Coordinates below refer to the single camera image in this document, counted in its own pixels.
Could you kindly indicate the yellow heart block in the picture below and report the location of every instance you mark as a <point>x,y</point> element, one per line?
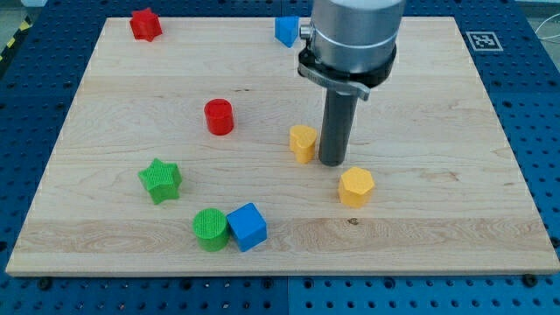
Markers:
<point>302,142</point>

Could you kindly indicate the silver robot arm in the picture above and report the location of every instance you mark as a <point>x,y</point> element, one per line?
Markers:
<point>350,45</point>

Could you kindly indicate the wooden board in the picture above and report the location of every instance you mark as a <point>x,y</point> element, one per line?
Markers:
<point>449,197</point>

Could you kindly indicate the red cylinder block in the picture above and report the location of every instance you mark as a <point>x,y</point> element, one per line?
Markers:
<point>219,117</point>

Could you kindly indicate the blue cube block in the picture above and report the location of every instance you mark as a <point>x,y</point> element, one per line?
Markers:
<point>247,226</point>

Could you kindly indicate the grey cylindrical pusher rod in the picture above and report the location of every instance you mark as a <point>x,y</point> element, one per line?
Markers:
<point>337,122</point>

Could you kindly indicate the yellow hexagon block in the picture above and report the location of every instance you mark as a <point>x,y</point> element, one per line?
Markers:
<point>356,186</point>

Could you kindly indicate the green cylinder block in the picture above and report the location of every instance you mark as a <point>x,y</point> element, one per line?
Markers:
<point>210,227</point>

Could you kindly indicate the green star block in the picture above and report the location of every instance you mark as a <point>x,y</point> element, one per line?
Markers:
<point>161,181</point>

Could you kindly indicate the blue triangle block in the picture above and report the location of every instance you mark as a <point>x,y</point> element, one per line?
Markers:
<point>286,30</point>

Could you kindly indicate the red star block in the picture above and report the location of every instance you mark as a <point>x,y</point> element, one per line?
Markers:
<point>145,24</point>

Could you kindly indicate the fiducial marker tag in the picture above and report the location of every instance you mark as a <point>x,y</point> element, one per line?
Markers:
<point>484,41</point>

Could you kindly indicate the yellow black hazard tape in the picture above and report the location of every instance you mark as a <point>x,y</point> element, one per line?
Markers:
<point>15,41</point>

